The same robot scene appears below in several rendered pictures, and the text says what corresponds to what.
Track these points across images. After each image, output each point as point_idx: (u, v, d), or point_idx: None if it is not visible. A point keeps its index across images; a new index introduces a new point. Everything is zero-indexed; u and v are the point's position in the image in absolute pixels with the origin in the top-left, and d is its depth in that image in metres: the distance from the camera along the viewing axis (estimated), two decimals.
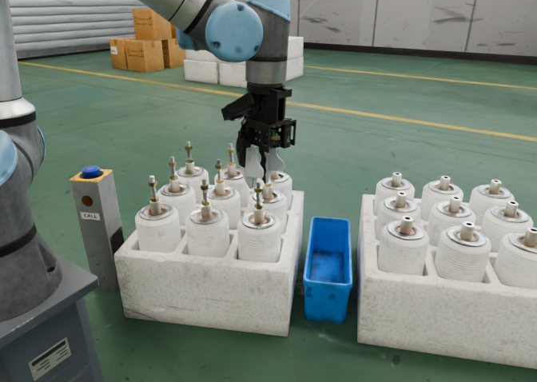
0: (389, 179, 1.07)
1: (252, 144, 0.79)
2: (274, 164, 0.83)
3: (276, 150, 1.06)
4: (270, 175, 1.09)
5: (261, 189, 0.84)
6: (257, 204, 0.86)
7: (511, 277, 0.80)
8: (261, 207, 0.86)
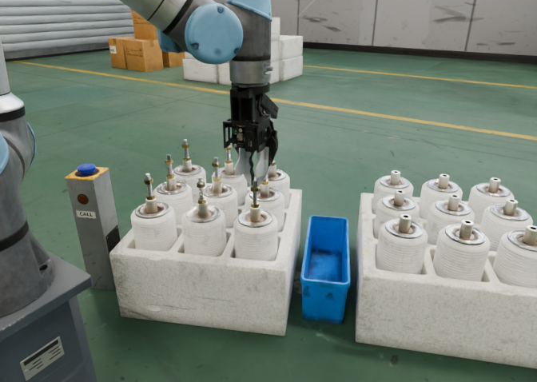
0: (387, 177, 1.07)
1: None
2: (259, 169, 0.80)
3: None
4: (268, 173, 1.08)
5: None
6: (257, 204, 0.85)
7: (510, 276, 0.79)
8: (259, 204, 0.86)
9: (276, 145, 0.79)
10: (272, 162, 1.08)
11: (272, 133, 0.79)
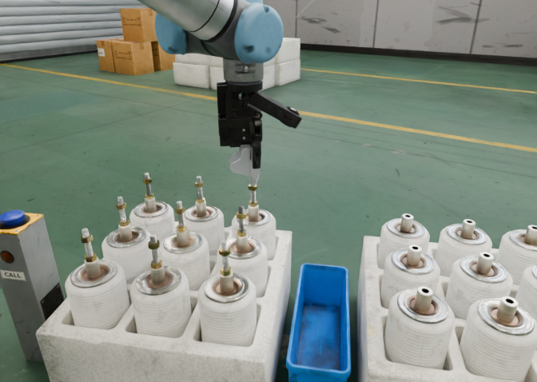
0: (397, 221, 0.86)
1: None
2: (244, 167, 0.81)
3: None
4: (248, 215, 0.87)
5: (223, 252, 0.63)
6: (221, 269, 0.65)
7: None
8: (224, 275, 0.64)
9: (256, 149, 0.77)
10: (249, 204, 0.86)
11: (260, 137, 0.77)
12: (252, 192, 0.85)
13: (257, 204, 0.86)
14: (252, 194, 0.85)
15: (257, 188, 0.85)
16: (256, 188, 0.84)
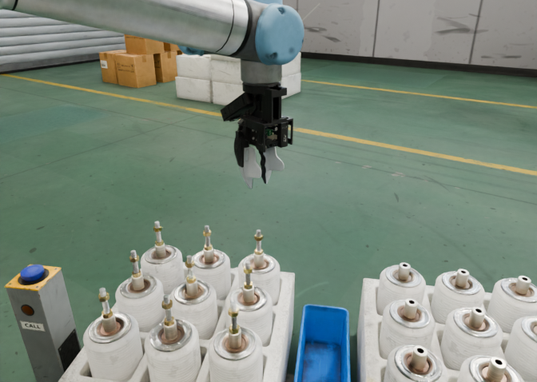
0: (395, 268, 0.90)
1: (250, 144, 0.79)
2: (273, 164, 0.82)
3: (262, 235, 0.90)
4: (254, 262, 0.92)
5: (232, 313, 0.67)
6: (230, 328, 0.69)
7: None
8: (233, 333, 0.69)
9: None
10: (256, 251, 0.92)
11: None
12: (256, 241, 0.90)
13: (260, 254, 0.90)
14: (256, 243, 0.90)
15: (260, 240, 0.89)
16: (256, 239, 0.89)
